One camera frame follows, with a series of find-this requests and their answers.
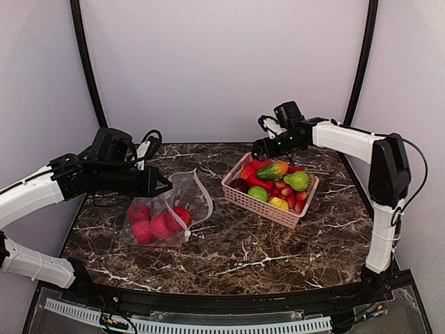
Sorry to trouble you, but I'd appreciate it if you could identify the clear zip top bag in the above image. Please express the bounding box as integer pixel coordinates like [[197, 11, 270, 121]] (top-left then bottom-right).
[[120, 169, 213, 247]]

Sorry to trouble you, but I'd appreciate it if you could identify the red chili pepper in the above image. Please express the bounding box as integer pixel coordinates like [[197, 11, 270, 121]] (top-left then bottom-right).
[[288, 166, 306, 173]]

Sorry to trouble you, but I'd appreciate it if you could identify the red bell pepper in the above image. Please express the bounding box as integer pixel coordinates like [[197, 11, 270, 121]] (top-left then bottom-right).
[[247, 174, 273, 193]]

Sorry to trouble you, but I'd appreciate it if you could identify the red tomato with stem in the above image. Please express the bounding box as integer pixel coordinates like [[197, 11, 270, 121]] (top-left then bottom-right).
[[173, 207, 194, 226]]

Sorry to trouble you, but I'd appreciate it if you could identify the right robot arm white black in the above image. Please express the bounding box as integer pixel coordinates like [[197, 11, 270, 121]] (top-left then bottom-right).
[[252, 102, 413, 301]]

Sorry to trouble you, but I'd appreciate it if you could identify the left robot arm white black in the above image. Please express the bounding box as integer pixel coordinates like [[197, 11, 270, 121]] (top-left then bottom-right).
[[1, 127, 172, 289]]

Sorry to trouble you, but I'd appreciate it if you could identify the green orange mango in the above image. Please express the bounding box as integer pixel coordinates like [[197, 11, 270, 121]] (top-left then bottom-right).
[[257, 161, 289, 181]]

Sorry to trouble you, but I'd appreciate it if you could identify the orange red mango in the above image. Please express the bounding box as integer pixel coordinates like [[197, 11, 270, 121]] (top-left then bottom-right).
[[240, 162, 257, 180]]

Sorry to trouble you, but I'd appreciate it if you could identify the small red apple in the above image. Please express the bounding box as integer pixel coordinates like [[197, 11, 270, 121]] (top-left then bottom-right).
[[293, 201, 305, 214], [281, 186, 294, 197], [296, 191, 308, 202], [275, 180, 286, 190]]

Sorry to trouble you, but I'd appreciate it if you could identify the dark red round fruit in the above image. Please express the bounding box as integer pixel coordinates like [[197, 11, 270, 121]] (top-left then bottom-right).
[[229, 178, 250, 193]]

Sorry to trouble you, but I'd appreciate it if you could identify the green apple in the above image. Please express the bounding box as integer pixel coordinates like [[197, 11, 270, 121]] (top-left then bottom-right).
[[248, 186, 269, 202]]

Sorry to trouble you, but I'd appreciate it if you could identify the green pear-like fruit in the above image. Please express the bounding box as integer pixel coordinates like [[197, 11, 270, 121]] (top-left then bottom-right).
[[283, 171, 309, 191]]

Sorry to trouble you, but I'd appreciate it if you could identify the yellow pepper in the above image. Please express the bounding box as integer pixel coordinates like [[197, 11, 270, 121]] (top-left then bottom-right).
[[268, 197, 289, 212]]

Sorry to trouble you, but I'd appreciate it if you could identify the pink plastic basket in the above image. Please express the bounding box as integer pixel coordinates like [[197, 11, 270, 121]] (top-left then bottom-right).
[[221, 152, 319, 229]]

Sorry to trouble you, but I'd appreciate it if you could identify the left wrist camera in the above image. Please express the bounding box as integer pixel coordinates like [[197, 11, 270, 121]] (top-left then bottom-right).
[[90, 127, 133, 162]]

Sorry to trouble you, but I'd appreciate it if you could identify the black front frame rail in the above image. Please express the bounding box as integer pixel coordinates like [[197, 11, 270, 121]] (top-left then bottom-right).
[[59, 282, 367, 315]]

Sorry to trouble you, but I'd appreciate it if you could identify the white slotted cable duct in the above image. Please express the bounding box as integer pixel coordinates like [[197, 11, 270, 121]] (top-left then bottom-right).
[[44, 298, 332, 334]]

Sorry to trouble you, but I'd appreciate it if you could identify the right black frame post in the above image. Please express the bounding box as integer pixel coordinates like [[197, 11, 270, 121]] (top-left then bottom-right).
[[343, 0, 379, 126]]

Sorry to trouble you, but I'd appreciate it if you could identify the black frame post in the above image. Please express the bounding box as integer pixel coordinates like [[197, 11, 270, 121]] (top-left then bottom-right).
[[70, 0, 108, 127], [343, 0, 379, 126]]

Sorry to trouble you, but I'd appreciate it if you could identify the left black frame post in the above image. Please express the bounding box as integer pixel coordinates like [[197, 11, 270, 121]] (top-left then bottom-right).
[[70, 0, 108, 127]]

